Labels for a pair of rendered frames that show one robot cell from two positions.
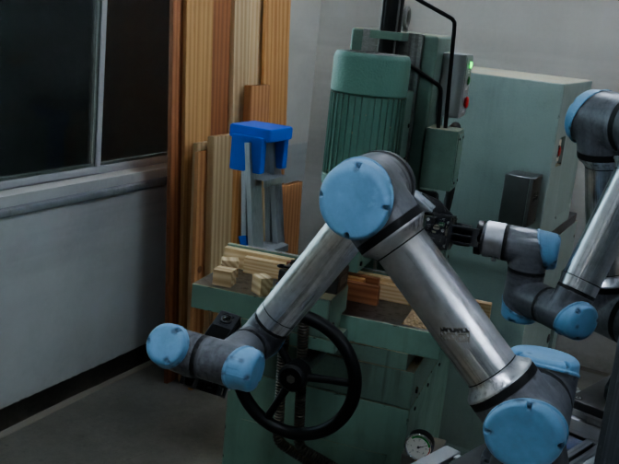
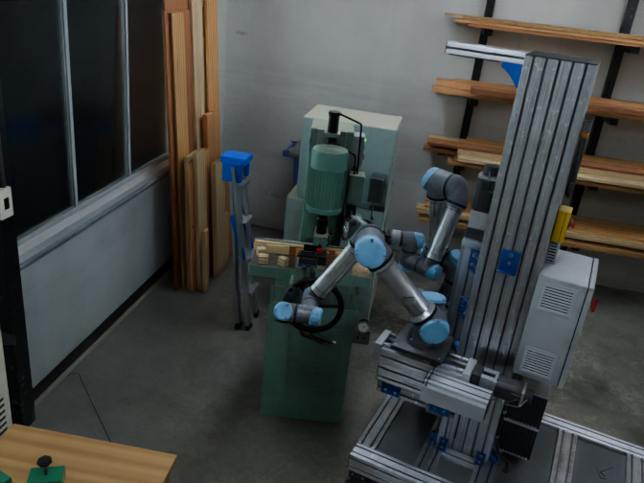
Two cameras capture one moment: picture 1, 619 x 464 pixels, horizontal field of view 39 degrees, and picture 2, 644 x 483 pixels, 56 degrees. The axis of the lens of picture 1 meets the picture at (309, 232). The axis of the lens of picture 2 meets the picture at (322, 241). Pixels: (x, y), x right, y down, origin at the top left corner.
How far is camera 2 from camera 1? 117 cm
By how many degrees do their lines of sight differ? 19
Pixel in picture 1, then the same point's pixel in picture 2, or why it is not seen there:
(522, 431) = (435, 331)
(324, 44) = (230, 72)
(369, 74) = (333, 163)
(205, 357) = (301, 314)
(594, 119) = (436, 184)
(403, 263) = (389, 274)
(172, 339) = (287, 309)
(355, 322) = not seen: hidden behind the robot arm
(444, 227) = not seen: hidden behind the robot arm
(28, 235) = (106, 226)
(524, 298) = (410, 263)
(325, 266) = (344, 269)
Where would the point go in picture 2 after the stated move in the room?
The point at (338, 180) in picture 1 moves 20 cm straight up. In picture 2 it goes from (364, 246) to (372, 195)
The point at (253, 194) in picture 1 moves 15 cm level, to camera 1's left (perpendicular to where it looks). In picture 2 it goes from (237, 194) to (212, 194)
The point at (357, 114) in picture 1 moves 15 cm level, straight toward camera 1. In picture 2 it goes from (327, 181) to (334, 192)
